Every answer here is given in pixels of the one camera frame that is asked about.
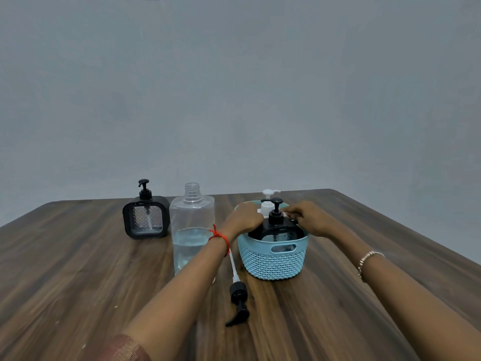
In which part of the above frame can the black square dispenser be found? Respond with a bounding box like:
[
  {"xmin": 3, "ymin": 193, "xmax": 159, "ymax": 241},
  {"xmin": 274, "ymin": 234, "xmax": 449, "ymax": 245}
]
[
  {"xmin": 248, "ymin": 217, "xmax": 305, "ymax": 243},
  {"xmin": 122, "ymin": 196, "xmax": 171, "ymax": 240}
]

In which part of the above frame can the person's right hand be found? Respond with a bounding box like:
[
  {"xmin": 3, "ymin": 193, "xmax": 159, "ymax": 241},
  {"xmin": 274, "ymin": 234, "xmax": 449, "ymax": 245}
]
[{"xmin": 281, "ymin": 201, "xmax": 341, "ymax": 239}]

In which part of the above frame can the teal plastic basket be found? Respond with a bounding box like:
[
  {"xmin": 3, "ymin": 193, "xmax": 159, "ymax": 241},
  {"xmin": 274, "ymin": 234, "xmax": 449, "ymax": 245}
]
[{"xmin": 234, "ymin": 200, "xmax": 309, "ymax": 281}]

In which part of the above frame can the tall clear plastic bottle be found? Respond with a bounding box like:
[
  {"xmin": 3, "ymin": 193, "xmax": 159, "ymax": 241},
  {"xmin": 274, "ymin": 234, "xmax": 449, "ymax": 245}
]
[{"xmin": 169, "ymin": 182, "xmax": 216, "ymax": 282}]

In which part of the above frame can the person's left forearm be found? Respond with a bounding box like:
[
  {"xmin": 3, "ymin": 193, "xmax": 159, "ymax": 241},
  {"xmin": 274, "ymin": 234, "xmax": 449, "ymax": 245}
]
[{"xmin": 122, "ymin": 229, "xmax": 232, "ymax": 361}]

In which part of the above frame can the black pump with short tube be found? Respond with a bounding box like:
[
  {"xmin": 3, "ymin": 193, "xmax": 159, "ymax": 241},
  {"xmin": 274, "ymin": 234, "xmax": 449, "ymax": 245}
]
[{"xmin": 260, "ymin": 197, "xmax": 285, "ymax": 225}]

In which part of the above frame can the person's left hand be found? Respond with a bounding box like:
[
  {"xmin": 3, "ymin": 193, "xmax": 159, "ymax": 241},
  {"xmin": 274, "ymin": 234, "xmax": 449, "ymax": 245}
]
[{"xmin": 219, "ymin": 202, "xmax": 265, "ymax": 243}]

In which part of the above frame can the person's right forearm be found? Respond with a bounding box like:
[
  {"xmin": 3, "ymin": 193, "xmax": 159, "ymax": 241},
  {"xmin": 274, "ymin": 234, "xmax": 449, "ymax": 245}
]
[{"xmin": 329, "ymin": 221, "xmax": 481, "ymax": 361}]

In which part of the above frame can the red thread bracelet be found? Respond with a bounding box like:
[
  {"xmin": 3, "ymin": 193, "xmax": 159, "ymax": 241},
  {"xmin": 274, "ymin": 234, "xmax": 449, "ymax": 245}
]
[{"xmin": 207, "ymin": 224, "xmax": 231, "ymax": 257}]

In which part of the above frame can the silver bead bracelet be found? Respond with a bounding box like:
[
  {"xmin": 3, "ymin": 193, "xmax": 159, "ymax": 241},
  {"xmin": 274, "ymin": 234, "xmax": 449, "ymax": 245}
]
[{"xmin": 357, "ymin": 251, "xmax": 386, "ymax": 281}]

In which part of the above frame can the white pump head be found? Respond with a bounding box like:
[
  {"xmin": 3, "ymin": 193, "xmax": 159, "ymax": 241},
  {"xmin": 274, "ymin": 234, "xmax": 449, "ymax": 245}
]
[{"xmin": 260, "ymin": 189, "xmax": 282, "ymax": 218}]

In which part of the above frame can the black pump with long tube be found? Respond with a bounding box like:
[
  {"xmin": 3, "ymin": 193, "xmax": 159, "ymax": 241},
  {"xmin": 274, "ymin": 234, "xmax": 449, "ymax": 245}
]
[{"xmin": 225, "ymin": 251, "xmax": 251, "ymax": 327}]

